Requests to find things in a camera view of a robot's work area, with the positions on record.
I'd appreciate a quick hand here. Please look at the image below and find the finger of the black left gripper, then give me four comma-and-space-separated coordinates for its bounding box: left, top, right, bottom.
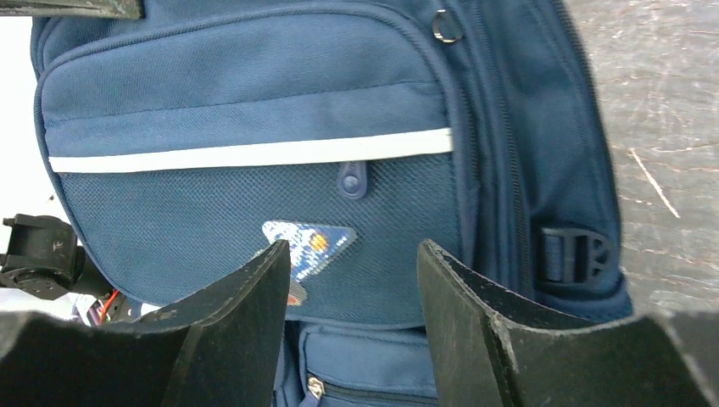
1, 0, 143, 20

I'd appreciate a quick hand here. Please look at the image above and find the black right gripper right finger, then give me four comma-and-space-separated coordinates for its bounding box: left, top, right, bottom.
417, 240, 718, 407

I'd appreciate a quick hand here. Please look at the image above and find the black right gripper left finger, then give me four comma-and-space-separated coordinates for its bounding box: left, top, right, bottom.
1, 241, 290, 406

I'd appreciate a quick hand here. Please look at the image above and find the navy blue student backpack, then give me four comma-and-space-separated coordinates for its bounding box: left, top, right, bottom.
31, 1, 633, 406

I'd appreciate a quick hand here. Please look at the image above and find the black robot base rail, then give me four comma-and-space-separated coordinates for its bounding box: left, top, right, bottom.
1, 214, 142, 326

